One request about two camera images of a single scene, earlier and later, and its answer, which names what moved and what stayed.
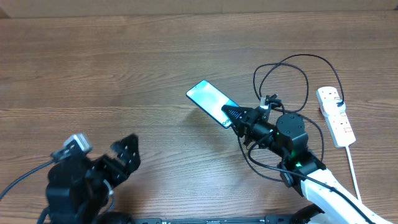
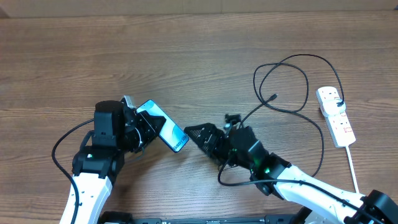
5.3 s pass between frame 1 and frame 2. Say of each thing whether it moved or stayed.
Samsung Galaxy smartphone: moved
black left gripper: moved
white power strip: stayed
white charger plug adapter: stayed
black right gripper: moved
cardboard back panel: stayed
